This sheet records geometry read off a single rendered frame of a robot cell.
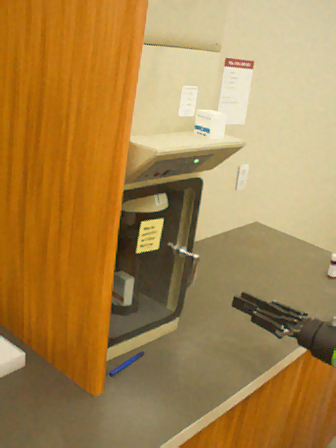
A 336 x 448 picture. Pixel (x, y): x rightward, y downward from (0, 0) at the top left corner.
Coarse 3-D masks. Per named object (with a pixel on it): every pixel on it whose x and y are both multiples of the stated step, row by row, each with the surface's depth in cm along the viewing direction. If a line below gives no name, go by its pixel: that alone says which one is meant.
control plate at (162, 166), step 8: (168, 160) 112; (176, 160) 115; (184, 160) 117; (192, 160) 120; (200, 160) 123; (152, 168) 112; (160, 168) 115; (168, 168) 118; (176, 168) 121; (184, 168) 124; (192, 168) 127; (152, 176) 118; (160, 176) 121
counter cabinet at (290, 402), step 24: (312, 360) 178; (264, 384) 150; (288, 384) 167; (312, 384) 188; (240, 408) 142; (264, 408) 157; (288, 408) 176; (312, 408) 200; (216, 432) 135; (240, 432) 149; (264, 432) 165; (288, 432) 186; (312, 432) 211
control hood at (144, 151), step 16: (144, 144) 108; (160, 144) 110; (176, 144) 112; (192, 144) 114; (208, 144) 118; (224, 144) 122; (240, 144) 127; (128, 160) 110; (144, 160) 107; (160, 160) 110; (208, 160) 127; (128, 176) 111
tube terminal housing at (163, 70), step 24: (144, 48) 109; (168, 48) 114; (144, 72) 111; (168, 72) 117; (192, 72) 123; (216, 72) 130; (144, 96) 114; (168, 96) 119; (144, 120) 116; (168, 120) 122; (192, 120) 129; (144, 336) 144
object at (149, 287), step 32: (128, 192) 119; (160, 192) 127; (192, 192) 136; (128, 224) 122; (192, 224) 141; (128, 256) 126; (160, 256) 135; (128, 288) 130; (160, 288) 140; (128, 320) 134; (160, 320) 144
